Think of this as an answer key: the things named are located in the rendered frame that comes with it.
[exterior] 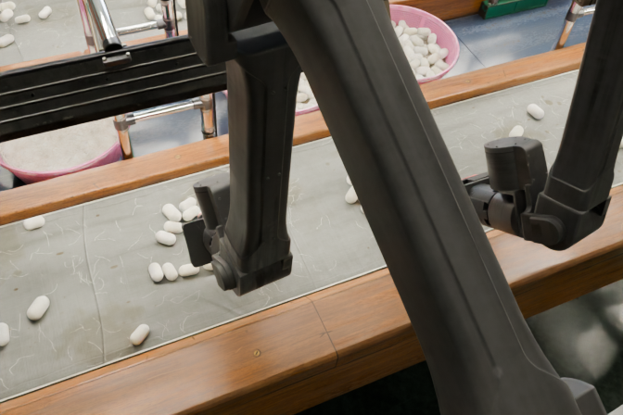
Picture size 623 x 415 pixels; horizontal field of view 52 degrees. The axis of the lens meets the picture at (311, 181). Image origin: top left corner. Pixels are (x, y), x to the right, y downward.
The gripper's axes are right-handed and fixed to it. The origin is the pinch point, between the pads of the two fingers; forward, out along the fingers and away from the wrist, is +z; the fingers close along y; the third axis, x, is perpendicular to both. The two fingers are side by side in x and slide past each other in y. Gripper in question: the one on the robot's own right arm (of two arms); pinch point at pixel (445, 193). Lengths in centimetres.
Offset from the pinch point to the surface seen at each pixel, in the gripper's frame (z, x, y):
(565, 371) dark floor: 45, 75, -53
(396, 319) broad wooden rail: -3.6, 15.3, 14.0
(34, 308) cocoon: 13, 2, 63
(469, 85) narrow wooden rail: 28.0, -11.3, -26.1
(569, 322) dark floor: 54, 67, -64
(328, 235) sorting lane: 12.6, 4.9, 16.2
